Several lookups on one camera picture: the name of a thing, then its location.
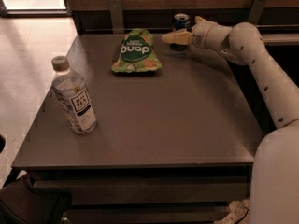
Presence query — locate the metal wall bracket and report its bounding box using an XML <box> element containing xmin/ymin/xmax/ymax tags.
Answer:
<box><xmin>108</xmin><ymin>0</ymin><xmax>124</xmax><ymax>34</ymax></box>
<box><xmin>247</xmin><ymin>0</ymin><xmax>267</xmax><ymax>24</ymax></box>

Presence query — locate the blue pepsi can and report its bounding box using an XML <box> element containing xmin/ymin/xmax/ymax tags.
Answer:
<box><xmin>170</xmin><ymin>13</ymin><xmax>191</xmax><ymax>51</ymax></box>

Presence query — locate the grey drawer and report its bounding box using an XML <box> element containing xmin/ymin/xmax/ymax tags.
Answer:
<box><xmin>34</xmin><ymin>177</ymin><xmax>250</xmax><ymax>205</ymax></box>
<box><xmin>66</xmin><ymin>206</ymin><xmax>229</xmax><ymax>224</ymax></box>

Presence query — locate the dark object at left edge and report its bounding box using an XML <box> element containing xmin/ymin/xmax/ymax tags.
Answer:
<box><xmin>0</xmin><ymin>135</ymin><xmax>6</xmax><ymax>153</ymax></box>

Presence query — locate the right metal wall bracket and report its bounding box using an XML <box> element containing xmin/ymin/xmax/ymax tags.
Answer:
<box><xmin>247</xmin><ymin>0</ymin><xmax>267</xmax><ymax>24</ymax></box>

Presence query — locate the green dang chips bag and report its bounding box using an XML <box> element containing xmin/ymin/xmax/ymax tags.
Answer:
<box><xmin>111</xmin><ymin>29</ymin><xmax>162</xmax><ymax>73</ymax></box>

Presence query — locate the clear plastic water bottle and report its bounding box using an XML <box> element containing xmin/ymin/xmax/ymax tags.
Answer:
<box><xmin>51</xmin><ymin>56</ymin><xmax>97</xmax><ymax>133</ymax></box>

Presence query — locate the left metal wall bracket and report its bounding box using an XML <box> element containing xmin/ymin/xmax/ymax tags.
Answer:
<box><xmin>108</xmin><ymin>0</ymin><xmax>124</xmax><ymax>34</ymax></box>

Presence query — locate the upper grey drawer front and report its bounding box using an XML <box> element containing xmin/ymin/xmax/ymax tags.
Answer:
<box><xmin>34</xmin><ymin>177</ymin><xmax>250</xmax><ymax>205</ymax></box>

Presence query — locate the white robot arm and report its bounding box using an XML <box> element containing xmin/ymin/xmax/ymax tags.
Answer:
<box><xmin>162</xmin><ymin>17</ymin><xmax>299</xmax><ymax>224</ymax></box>

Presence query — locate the lower grey drawer front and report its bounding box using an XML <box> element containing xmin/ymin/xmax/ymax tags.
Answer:
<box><xmin>66</xmin><ymin>206</ymin><xmax>229</xmax><ymax>224</ymax></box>

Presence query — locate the dark bag on floor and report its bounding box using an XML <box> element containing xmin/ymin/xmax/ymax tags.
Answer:
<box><xmin>0</xmin><ymin>175</ymin><xmax>72</xmax><ymax>224</ymax></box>

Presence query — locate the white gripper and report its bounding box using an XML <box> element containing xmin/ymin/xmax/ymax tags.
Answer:
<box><xmin>162</xmin><ymin>16</ymin><xmax>217</xmax><ymax>50</ymax></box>

